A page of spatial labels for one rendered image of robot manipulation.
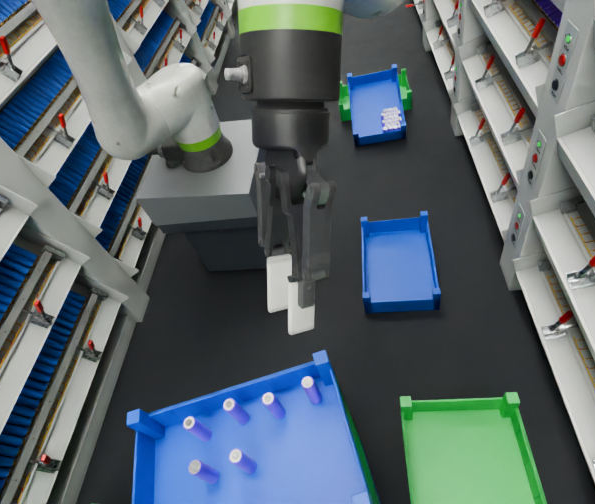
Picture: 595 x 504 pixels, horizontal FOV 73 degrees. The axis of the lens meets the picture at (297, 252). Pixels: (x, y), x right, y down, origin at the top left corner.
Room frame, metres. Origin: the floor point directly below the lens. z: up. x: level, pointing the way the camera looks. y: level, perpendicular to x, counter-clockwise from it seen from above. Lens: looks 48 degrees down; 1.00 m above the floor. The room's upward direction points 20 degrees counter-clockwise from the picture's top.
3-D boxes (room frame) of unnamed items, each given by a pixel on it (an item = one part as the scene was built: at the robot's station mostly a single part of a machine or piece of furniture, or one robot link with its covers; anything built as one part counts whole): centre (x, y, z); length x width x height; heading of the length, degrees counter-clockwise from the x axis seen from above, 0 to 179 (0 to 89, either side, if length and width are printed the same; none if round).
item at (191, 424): (0.24, 0.22, 0.44); 0.02 x 0.02 x 0.06
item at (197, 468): (0.18, 0.22, 0.44); 0.02 x 0.02 x 0.06
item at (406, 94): (1.56, -0.55, 0.04); 0.30 x 0.20 x 0.08; 72
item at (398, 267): (0.69, -0.27, 0.04); 0.30 x 0.20 x 0.08; 160
